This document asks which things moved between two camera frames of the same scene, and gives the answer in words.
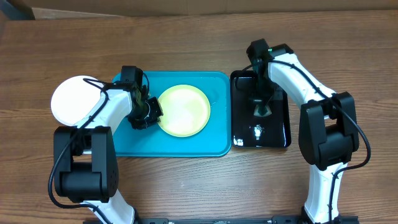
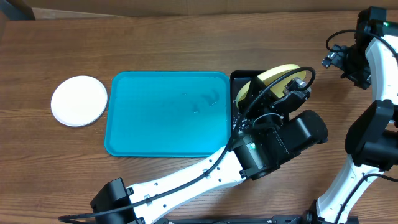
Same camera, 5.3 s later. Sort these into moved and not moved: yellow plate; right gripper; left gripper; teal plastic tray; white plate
Moved: yellow plate; right gripper; left gripper
Not moved: teal plastic tray; white plate
